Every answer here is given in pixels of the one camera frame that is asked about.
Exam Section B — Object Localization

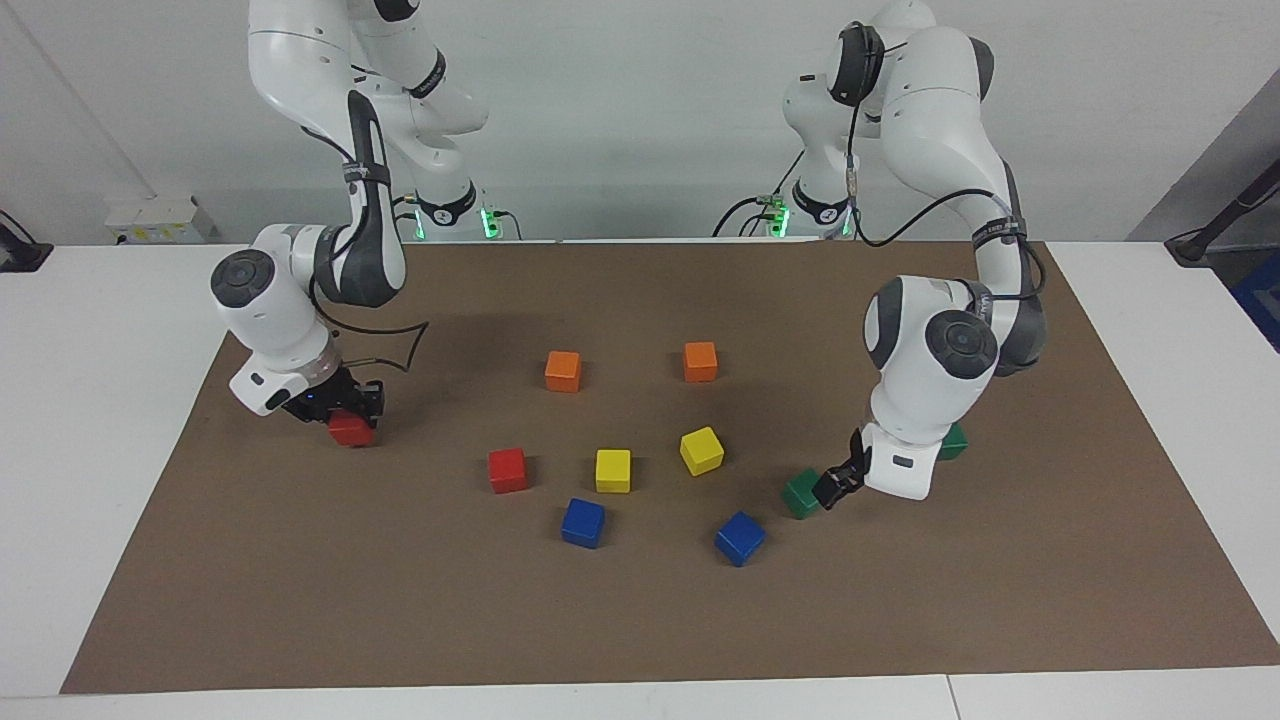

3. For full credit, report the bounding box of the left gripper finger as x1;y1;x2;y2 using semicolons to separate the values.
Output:
812;428;867;512

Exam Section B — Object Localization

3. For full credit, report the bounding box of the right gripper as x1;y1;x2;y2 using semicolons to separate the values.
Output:
283;366;387;426

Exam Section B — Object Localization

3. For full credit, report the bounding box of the red wooden block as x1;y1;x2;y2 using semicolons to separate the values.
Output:
487;447;530;495
328;408;378;449

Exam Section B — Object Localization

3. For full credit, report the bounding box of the blue wooden block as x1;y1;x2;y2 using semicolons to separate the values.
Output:
713;510;768;568
560;497;607;550

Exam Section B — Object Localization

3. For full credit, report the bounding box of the yellow wooden block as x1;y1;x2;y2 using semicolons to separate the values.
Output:
679;426;726;478
594;448;634;495

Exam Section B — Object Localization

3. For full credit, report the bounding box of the white socket box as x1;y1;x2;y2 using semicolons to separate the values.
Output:
104;194;218;247

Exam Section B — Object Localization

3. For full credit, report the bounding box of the black stand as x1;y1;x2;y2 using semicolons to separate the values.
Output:
1164;158;1280;268
0;208;54;274

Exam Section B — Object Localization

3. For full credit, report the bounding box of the black cable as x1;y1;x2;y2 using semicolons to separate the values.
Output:
308;275;432;373
711;150;807;239
844;25;1048;301

